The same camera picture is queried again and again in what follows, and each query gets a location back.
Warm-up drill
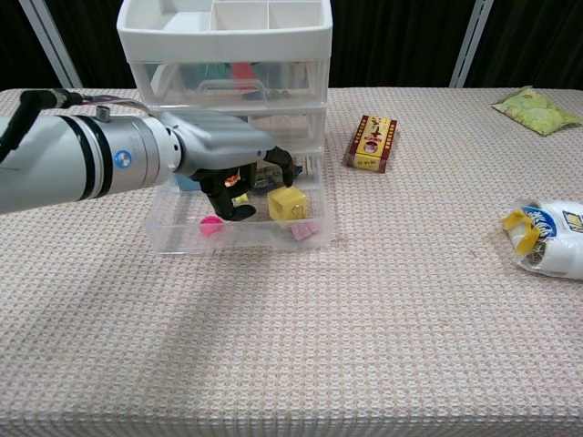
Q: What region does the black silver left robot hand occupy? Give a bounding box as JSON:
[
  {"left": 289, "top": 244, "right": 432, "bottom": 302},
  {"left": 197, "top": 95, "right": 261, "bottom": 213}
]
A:
[{"left": 159, "top": 110, "right": 297, "bottom": 223}]

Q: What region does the clear drawer with pink items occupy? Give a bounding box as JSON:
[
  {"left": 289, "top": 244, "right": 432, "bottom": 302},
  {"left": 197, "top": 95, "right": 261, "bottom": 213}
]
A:
[{"left": 143, "top": 152, "right": 334, "bottom": 259}]

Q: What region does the clear drawer with green contents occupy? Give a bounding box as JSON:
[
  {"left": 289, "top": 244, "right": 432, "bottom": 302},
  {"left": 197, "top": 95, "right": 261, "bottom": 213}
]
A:
[{"left": 129, "top": 58, "right": 330, "bottom": 109}]

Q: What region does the clear drawer with beige contents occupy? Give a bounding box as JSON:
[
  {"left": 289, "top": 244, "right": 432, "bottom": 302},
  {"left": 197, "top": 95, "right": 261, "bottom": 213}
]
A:
[{"left": 243, "top": 108, "right": 328, "bottom": 149}]

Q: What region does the white plastic drawer cabinet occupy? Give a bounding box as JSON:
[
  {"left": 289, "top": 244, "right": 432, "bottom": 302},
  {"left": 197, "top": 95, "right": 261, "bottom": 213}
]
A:
[{"left": 116, "top": 0, "right": 333, "bottom": 192}]

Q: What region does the pink round small item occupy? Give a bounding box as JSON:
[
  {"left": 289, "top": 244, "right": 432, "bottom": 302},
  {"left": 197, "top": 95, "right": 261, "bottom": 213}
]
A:
[{"left": 199, "top": 216, "right": 225, "bottom": 237}]

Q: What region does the yellow small box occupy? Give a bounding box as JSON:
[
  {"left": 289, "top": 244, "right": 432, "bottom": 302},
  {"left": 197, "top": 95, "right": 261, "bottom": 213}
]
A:
[{"left": 267, "top": 185, "right": 310, "bottom": 224}]

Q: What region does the yellow and red carton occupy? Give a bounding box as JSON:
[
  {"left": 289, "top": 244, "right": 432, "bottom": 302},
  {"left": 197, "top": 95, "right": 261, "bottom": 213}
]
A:
[{"left": 343, "top": 114, "right": 398, "bottom": 174}]

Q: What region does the black curtain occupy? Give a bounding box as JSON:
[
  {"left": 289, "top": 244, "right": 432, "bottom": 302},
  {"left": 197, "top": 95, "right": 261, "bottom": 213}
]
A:
[{"left": 0, "top": 0, "right": 583, "bottom": 92}]

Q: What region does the pink woven tablecloth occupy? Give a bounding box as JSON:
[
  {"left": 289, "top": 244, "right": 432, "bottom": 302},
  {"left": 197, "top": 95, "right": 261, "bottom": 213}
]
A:
[{"left": 0, "top": 86, "right": 583, "bottom": 437}]

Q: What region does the green snack bag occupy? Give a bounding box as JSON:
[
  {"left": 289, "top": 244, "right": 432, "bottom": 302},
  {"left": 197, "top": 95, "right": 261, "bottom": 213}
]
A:
[{"left": 490, "top": 85, "right": 583, "bottom": 137}]

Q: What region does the grey metal frame post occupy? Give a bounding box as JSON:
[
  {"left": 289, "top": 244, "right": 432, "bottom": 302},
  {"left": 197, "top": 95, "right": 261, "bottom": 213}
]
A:
[
  {"left": 17, "top": 0, "right": 84, "bottom": 89},
  {"left": 449, "top": 0, "right": 496, "bottom": 88}
]

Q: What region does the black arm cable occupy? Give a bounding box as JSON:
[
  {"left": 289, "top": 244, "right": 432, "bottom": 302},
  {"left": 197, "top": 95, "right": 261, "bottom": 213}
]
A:
[{"left": 0, "top": 88, "right": 154, "bottom": 160}]

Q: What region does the white blue yellow package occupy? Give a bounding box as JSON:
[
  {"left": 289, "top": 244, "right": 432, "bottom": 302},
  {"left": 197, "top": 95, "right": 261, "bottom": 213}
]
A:
[{"left": 501, "top": 198, "right": 583, "bottom": 279}]

